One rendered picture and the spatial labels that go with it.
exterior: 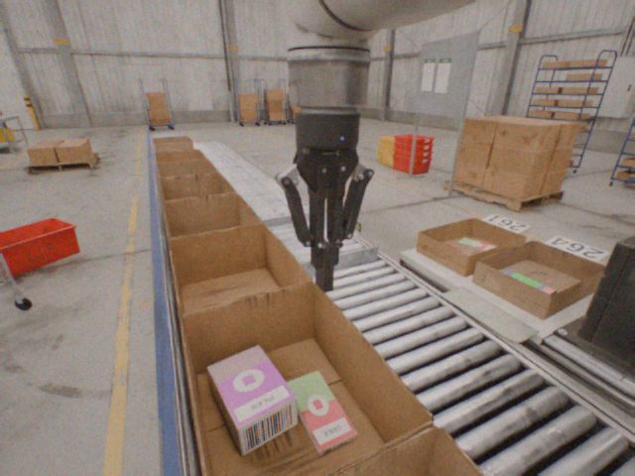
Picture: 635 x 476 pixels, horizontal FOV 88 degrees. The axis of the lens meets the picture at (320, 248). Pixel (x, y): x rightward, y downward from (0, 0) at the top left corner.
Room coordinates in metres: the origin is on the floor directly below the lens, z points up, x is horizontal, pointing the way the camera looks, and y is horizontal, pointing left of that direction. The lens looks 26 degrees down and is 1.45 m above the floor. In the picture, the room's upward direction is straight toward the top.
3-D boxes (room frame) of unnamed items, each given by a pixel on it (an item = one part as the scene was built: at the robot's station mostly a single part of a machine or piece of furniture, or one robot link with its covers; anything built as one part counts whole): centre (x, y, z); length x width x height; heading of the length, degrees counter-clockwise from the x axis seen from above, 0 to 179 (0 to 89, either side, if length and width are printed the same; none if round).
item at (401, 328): (0.85, -0.23, 0.72); 0.52 x 0.05 x 0.05; 115
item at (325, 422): (0.43, 0.00, 0.89); 0.16 x 0.07 x 0.02; 26
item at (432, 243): (1.37, -0.68, 0.80); 0.38 x 0.28 x 0.10; 119
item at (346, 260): (1.24, -0.05, 0.76); 0.46 x 0.01 x 0.09; 115
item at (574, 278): (1.10, -0.83, 0.80); 0.38 x 0.28 x 0.10; 120
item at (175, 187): (1.48, 0.57, 0.96); 0.39 x 0.29 x 0.17; 25
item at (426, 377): (0.68, -0.32, 0.72); 0.52 x 0.05 x 0.05; 115
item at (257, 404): (0.44, 0.13, 0.92); 0.16 x 0.11 x 0.07; 34
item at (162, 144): (2.90, 1.24, 0.96); 0.39 x 0.29 x 0.17; 26
